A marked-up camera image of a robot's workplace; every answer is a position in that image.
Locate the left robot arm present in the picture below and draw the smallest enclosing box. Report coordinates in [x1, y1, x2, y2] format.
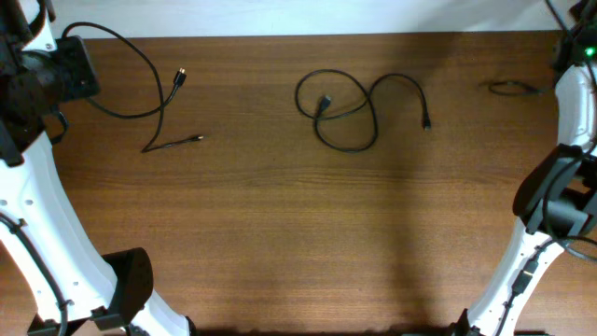
[1, 0, 196, 335]

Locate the black USB cable gold plug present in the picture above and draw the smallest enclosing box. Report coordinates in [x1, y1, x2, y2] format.
[86, 67, 205, 154]

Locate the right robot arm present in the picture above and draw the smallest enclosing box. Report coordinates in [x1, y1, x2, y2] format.
[443, 0, 596, 336]

